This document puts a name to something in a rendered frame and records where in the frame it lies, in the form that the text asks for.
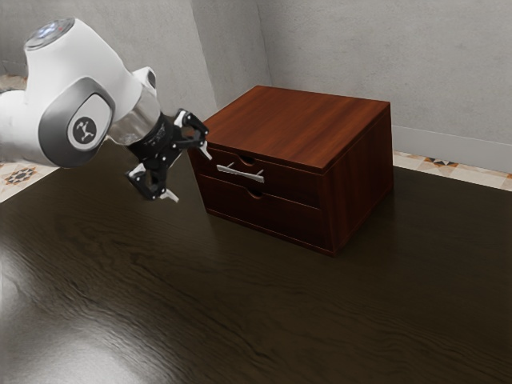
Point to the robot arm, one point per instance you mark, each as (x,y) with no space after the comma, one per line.
(76,84)

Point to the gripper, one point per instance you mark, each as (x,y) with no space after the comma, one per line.
(157,144)

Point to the red-brown wooden drawer cabinet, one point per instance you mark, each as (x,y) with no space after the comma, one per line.
(296,168)

